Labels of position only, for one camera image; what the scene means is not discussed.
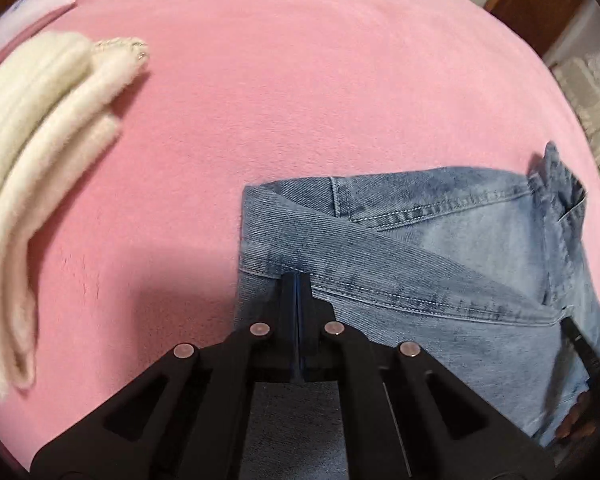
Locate brown wooden door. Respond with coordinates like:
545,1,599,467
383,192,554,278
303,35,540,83
484,0,600,58

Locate blue denim jeans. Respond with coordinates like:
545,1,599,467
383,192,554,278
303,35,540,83
232,141,600,480

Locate white printed pillow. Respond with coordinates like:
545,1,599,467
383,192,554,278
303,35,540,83
0,0,77,63

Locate folded cream fluffy sweater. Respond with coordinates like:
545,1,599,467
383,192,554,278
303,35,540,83
0,30,150,401

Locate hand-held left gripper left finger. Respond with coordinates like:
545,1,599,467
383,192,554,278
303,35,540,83
30,274,299,480

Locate person's right hand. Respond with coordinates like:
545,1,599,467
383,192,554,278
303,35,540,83
554,391,600,442

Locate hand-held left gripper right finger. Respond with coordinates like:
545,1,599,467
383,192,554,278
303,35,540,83
298,274,556,480

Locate pink plush bed blanket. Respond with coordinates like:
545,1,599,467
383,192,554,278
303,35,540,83
0,0,600,461

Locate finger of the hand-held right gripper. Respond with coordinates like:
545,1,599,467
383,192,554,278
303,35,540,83
561,316,600,378

